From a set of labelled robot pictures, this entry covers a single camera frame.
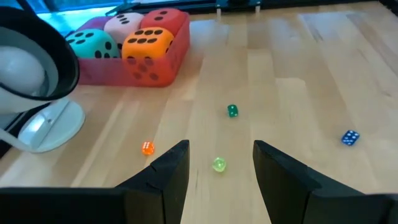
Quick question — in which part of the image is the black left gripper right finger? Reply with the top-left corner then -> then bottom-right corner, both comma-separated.
252,139 -> 398,224

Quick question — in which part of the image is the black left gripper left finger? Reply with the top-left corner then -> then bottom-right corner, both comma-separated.
0,139 -> 190,224

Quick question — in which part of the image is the small blue die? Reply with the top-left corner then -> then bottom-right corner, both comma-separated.
341,129 -> 361,146

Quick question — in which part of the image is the small orange-red die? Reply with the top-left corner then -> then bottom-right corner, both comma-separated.
142,141 -> 155,156

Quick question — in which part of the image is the small lime green die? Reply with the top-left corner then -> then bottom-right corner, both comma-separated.
212,156 -> 228,173

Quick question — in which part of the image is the large teal foam die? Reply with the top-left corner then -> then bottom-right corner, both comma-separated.
65,28 -> 121,59

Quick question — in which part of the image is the large orange foam die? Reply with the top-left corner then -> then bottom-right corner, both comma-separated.
121,27 -> 175,88

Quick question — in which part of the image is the large pink foam die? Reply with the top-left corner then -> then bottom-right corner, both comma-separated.
103,11 -> 145,41

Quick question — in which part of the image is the large red foam die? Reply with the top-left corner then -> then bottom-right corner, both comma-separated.
140,7 -> 187,37

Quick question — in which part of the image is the small dark green die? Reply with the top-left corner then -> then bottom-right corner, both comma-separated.
227,104 -> 239,119

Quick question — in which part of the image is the red translucent plastic bin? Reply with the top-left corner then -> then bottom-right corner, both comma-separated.
63,12 -> 191,88

